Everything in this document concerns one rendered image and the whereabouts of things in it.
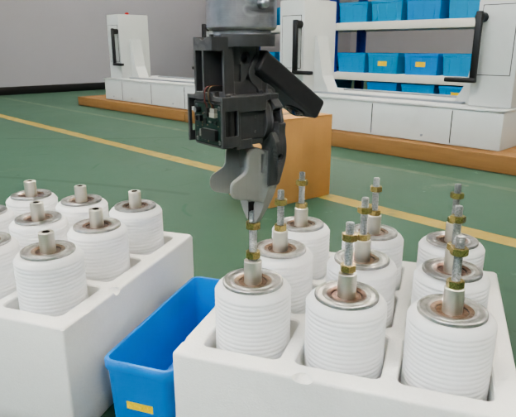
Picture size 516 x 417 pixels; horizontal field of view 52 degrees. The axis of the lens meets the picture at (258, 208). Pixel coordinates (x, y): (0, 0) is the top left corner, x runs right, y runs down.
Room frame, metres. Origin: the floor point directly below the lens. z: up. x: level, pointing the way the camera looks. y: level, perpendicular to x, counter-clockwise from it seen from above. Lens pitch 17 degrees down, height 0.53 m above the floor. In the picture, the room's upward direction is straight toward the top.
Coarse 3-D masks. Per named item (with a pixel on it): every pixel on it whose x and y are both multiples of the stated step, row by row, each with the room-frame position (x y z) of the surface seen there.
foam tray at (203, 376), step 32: (192, 352) 0.56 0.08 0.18; (224, 352) 0.56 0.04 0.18; (288, 352) 0.56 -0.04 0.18; (384, 352) 0.60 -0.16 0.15; (512, 352) 0.56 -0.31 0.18; (192, 384) 0.55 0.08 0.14; (224, 384) 0.54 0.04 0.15; (256, 384) 0.53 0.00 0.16; (288, 384) 0.52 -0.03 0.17; (320, 384) 0.50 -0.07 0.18; (352, 384) 0.50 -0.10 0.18; (384, 384) 0.50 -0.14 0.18; (512, 384) 0.50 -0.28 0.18; (192, 416) 0.56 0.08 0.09; (224, 416) 0.54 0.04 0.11; (256, 416) 0.53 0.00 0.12; (288, 416) 0.51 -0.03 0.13; (320, 416) 0.50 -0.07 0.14; (352, 416) 0.49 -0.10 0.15; (384, 416) 0.48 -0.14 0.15; (416, 416) 0.47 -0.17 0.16; (448, 416) 0.46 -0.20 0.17; (480, 416) 0.45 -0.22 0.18; (512, 416) 0.45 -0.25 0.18
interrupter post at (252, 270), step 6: (246, 258) 0.61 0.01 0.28; (246, 264) 0.60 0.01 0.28; (252, 264) 0.60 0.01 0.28; (258, 264) 0.60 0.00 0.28; (246, 270) 0.60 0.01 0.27; (252, 270) 0.60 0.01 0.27; (258, 270) 0.60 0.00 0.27; (246, 276) 0.60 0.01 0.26; (252, 276) 0.60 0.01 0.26; (258, 276) 0.60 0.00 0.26; (246, 282) 0.60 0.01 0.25; (252, 282) 0.60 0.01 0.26; (258, 282) 0.60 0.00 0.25
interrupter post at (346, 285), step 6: (342, 276) 0.56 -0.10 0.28; (348, 276) 0.56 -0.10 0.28; (354, 276) 0.56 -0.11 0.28; (342, 282) 0.56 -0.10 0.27; (348, 282) 0.56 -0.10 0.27; (354, 282) 0.56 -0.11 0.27; (342, 288) 0.56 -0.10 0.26; (348, 288) 0.56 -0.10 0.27; (354, 288) 0.56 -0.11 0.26; (342, 294) 0.56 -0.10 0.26; (348, 294) 0.56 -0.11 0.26; (354, 294) 0.56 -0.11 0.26
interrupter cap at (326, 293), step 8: (336, 280) 0.61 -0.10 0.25; (320, 288) 0.59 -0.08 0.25; (328, 288) 0.59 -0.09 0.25; (336, 288) 0.59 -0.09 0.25; (360, 288) 0.59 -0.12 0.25; (368, 288) 0.59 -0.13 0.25; (320, 296) 0.56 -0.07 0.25; (328, 296) 0.56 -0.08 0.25; (336, 296) 0.57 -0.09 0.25; (360, 296) 0.57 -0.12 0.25; (368, 296) 0.56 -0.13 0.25; (376, 296) 0.56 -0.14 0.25; (328, 304) 0.54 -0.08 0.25; (336, 304) 0.54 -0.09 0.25; (344, 304) 0.54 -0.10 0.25; (352, 304) 0.54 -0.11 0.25; (360, 304) 0.54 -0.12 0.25; (368, 304) 0.54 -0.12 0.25
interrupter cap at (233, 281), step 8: (232, 272) 0.63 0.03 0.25; (240, 272) 0.63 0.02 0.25; (264, 272) 0.63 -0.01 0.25; (272, 272) 0.63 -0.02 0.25; (224, 280) 0.60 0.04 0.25; (232, 280) 0.61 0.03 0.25; (240, 280) 0.61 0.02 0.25; (264, 280) 0.61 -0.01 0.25; (272, 280) 0.61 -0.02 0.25; (280, 280) 0.60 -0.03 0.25; (232, 288) 0.58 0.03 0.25; (240, 288) 0.59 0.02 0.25; (248, 288) 0.59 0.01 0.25; (256, 288) 0.59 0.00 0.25; (264, 288) 0.59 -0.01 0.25; (272, 288) 0.58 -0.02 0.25
